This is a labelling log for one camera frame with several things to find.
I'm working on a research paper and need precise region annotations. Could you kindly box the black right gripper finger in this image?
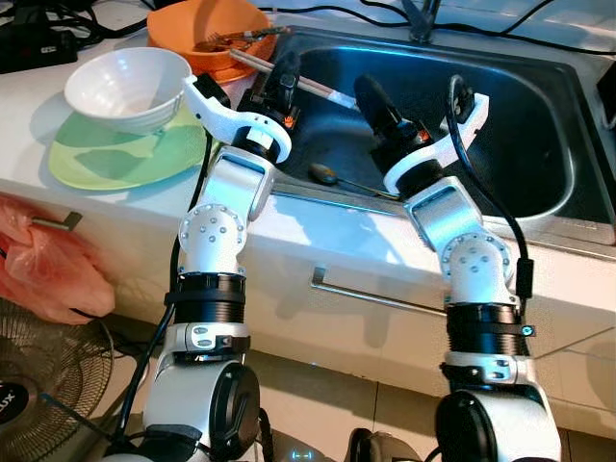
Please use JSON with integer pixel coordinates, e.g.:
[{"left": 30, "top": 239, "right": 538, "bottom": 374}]
[{"left": 353, "top": 74, "right": 405, "bottom": 136}]

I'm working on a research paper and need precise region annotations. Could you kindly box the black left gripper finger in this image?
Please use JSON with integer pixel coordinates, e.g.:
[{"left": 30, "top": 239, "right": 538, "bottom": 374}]
[{"left": 265, "top": 50, "right": 304, "bottom": 109}]

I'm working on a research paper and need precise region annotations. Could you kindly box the wooden chopstick patterned end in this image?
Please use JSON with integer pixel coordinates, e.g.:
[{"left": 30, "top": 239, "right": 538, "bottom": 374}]
[
  {"left": 231, "top": 50, "right": 357, "bottom": 107},
  {"left": 229, "top": 50, "right": 359, "bottom": 109}
]

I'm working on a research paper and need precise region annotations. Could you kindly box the steel spoon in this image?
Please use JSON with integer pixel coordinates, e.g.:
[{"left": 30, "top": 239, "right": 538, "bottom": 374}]
[{"left": 308, "top": 162, "right": 403, "bottom": 203}]

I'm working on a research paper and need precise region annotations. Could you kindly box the white ribbed bowl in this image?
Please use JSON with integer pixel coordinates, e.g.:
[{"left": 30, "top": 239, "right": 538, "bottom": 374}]
[{"left": 64, "top": 46, "right": 193, "bottom": 136}]

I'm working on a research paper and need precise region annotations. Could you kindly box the white kitchen cabinet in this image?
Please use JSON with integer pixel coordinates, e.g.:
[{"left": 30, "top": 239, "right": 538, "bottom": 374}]
[{"left": 0, "top": 178, "right": 616, "bottom": 444}]

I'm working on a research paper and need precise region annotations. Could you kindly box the orange plate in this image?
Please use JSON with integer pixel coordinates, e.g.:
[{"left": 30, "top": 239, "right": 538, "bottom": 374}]
[{"left": 154, "top": 38, "right": 280, "bottom": 86}]

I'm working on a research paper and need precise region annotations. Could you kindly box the chrome faucet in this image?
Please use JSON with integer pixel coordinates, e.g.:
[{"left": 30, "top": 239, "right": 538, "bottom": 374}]
[{"left": 399, "top": 0, "right": 444, "bottom": 44}]

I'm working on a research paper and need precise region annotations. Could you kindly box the orange bowl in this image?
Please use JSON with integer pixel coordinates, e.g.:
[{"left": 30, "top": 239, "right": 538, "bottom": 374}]
[{"left": 146, "top": 0, "right": 275, "bottom": 78}]

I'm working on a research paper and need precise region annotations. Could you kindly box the stainless steel sink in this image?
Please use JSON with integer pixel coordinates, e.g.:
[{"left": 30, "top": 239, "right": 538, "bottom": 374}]
[{"left": 258, "top": 27, "right": 616, "bottom": 246}]

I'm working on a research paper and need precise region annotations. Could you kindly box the light green plate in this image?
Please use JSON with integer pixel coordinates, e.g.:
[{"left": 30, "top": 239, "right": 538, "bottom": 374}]
[{"left": 48, "top": 101, "right": 215, "bottom": 192}]

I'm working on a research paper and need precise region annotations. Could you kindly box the black power strip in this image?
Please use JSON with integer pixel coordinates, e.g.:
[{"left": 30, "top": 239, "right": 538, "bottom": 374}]
[{"left": 0, "top": 19, "right": 78, "bottom": 76}]

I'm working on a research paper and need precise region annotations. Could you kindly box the red plastic bag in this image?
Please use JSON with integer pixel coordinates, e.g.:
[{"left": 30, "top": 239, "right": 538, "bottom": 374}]
[{"left": 0, "top": 197, "right": 116, "bottom": 326}]

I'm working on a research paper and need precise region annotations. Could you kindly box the black floor fan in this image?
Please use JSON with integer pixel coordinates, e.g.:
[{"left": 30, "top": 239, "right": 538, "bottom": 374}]
[{"left": 0, "top": 296, "right": 145, "bottom": 462}]

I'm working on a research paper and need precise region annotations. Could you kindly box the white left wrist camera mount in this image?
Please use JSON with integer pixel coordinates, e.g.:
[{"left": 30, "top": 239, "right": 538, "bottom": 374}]
[{"left": 181, "top": 75, "right": 293, "bottom": 165}]

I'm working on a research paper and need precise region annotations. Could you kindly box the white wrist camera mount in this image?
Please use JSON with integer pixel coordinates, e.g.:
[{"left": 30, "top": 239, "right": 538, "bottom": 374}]
[
  {"left": 383, "top": 89, "right": 490, "bottom": 193},
  {"left": 181, "top": 75, "right": 293, "bottom": 165}
]

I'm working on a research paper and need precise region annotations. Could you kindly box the brown utensil with patterned handle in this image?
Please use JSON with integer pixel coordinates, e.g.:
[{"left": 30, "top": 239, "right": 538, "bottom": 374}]
[{"left": 197, "top": 26, "right": 292, "bottom": 54}]

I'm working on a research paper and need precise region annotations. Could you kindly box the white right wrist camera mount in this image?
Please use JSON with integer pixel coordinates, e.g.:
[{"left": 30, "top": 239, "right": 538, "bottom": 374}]
[{"left": 383, "top": 89, "right": 490, "bottom": 193}]

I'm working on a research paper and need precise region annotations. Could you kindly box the black power cable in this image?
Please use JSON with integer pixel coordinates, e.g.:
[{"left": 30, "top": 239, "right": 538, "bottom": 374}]
[
  {"left": 255, "top": 0, "right": 415, "bottom": 30},
  {"left": 438, "top": 24, "right": 616, "bottom": 57}
]

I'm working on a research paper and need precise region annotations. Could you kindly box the long steel drawer handle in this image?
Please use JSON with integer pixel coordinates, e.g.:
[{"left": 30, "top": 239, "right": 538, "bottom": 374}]
[{"left": 310, "top": 267, "right": 449, "bottom": 319}]

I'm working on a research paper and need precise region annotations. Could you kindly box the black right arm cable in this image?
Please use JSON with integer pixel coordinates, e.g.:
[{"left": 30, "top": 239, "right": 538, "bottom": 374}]
[{"left": 448, "top": 75, "right": 535, "bottom": 304}]

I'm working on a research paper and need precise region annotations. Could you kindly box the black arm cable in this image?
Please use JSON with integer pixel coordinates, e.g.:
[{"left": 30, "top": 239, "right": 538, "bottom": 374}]
[
  {"left": 114, "top": 135, "right": 215, "bottom": 453},
  {"left": 448, "top": 75, "right": 535, "bottom": 304}
]

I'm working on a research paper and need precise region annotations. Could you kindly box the short steel cabinet handle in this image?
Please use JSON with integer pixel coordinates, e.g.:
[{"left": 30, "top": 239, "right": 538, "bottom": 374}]
[{"left": 29, "top": 210, "right": 83, "bottom": 232}]

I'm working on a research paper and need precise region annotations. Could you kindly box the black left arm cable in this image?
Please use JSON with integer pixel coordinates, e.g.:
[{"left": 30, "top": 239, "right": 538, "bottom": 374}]
[{"left": 114, "top": 135, "right": 215, "bottom": 453}]

